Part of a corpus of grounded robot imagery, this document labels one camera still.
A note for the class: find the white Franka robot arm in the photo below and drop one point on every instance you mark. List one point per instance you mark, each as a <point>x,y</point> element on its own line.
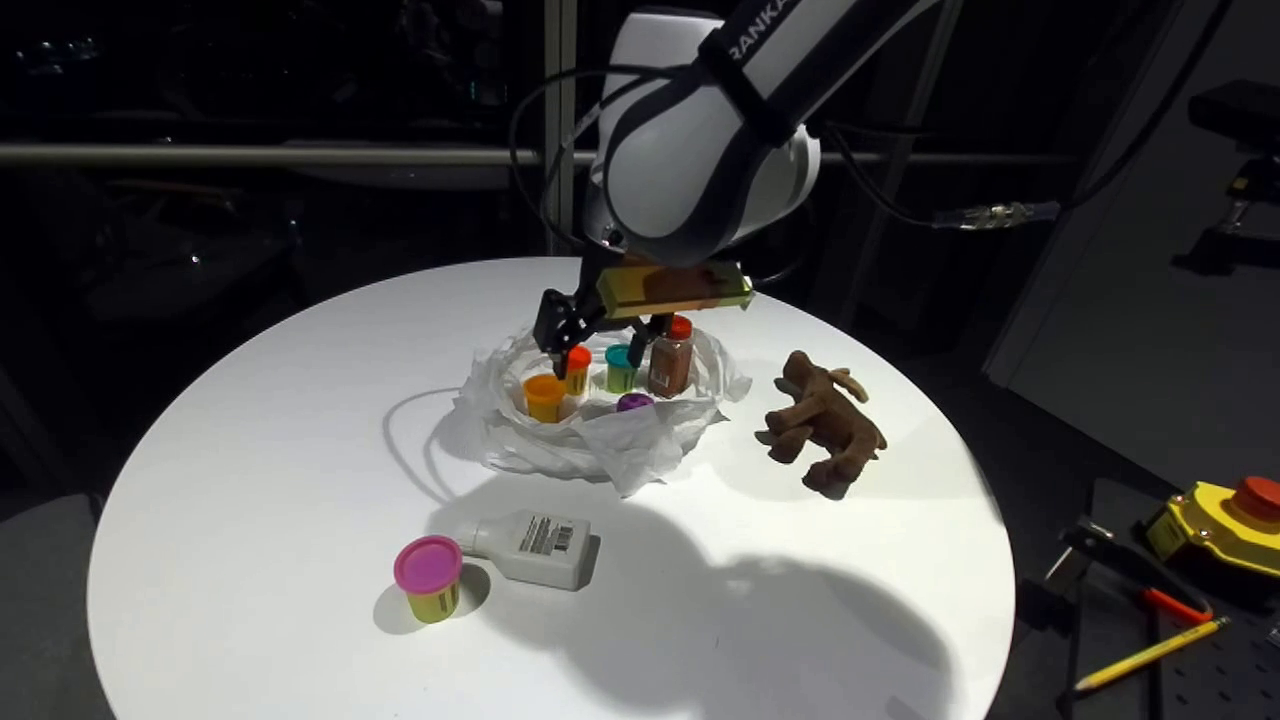
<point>694,144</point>

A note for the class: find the pink lid dough can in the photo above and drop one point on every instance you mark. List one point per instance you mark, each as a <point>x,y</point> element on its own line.
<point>431,566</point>

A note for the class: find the yellow pencil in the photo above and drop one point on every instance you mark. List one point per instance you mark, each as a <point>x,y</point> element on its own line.
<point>1146,658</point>

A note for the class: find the white plastic bag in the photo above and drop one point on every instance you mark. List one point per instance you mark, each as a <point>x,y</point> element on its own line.
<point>587,444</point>

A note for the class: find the grey window pillar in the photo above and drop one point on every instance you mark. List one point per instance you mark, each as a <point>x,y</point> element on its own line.
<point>562,65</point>

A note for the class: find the orange-capped spice bottle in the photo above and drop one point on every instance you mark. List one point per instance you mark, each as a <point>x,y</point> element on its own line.
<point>544,398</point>

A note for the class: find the grey metal window railing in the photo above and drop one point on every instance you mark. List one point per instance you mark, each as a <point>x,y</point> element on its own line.
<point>265,152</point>

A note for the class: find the teal lid dough can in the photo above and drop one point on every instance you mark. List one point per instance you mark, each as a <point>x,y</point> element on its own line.
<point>622,362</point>

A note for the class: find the yellow emergency stop button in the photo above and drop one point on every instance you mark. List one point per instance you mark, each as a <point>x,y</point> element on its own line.
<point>1221,523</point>

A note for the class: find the orange lid dough can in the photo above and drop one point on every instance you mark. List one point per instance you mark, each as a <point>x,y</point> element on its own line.
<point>576,367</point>

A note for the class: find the black perforated bench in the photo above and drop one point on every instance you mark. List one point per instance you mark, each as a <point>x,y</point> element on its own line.
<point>1201,664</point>

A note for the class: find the black red pen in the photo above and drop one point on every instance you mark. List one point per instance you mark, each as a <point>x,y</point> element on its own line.
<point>1135,566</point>

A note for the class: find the brown plush moose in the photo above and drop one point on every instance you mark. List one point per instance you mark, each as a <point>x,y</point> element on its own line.
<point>824,423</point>

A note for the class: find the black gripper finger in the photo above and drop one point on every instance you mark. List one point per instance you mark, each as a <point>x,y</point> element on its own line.
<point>649,342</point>
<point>562,322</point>

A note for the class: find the small white square bottle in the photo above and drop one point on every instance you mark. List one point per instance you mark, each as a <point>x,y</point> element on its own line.
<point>540,550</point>

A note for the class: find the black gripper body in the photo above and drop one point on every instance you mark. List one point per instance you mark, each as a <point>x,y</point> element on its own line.
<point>600,311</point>

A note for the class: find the purple plastic cup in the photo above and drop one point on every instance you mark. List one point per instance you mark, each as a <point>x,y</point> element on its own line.
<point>634,402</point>

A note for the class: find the red cap spice bottle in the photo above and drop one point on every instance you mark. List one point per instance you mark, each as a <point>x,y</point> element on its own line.
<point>669,362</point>

